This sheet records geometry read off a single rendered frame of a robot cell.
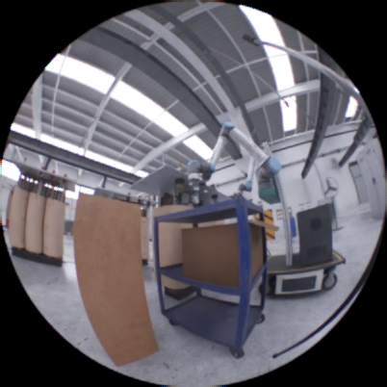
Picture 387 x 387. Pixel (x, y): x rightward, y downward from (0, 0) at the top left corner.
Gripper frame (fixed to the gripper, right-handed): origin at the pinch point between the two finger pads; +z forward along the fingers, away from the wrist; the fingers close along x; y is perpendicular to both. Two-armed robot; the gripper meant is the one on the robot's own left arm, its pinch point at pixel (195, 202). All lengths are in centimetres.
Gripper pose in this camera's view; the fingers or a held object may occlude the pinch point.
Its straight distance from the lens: 88.7
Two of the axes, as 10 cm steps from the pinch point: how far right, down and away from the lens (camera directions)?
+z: 0.5, 9.5, -3.1
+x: 0.9, -3.2, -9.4
